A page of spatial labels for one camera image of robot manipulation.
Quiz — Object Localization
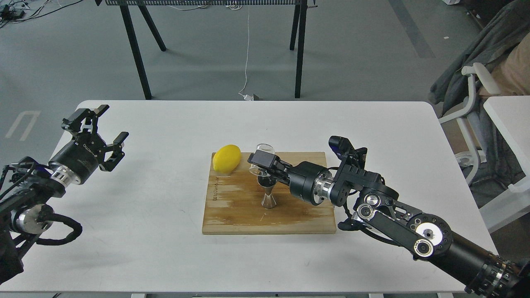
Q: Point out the black metal table frame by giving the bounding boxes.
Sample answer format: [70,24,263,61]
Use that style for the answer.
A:
[95,0,318,100]

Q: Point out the white power cable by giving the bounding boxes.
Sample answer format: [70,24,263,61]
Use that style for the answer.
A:
[238,6,260,101]

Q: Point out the tan cushion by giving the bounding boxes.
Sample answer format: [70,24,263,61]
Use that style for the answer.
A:
[491,34,530,96]

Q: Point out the steel double jigger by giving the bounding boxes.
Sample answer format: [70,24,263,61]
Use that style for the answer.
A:
[261,186,277,209]

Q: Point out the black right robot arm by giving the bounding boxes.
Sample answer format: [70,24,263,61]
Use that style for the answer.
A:
[248,136,529,298]

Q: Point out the grey jacket on chair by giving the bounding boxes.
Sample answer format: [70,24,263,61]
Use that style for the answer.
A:
[428,0,530,115]

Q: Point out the small clear glass cup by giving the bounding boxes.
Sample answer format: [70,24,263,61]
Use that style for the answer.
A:
[248,143,275,175]

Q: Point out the white office chair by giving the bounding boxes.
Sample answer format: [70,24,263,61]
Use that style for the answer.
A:
[439,62,501,185]

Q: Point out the yellow lemon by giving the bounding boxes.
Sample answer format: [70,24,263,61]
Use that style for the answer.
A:
[212,144,241,174]

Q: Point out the wooden cutting board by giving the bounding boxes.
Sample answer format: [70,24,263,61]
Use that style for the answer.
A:
[202,152,337,235]

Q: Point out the white side table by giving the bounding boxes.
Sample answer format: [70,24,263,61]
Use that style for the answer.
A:
[483,96,530,176]

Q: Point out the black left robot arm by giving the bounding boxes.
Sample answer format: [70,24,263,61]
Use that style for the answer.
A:
[0,104,129,282]

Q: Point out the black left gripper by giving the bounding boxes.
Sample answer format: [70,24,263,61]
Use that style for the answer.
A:
[49,104,129,185]

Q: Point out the black floor cables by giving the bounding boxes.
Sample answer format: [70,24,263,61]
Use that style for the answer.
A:
[0,0,85,29]

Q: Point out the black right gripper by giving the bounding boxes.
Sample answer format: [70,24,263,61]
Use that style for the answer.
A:
[248,151,333,206]

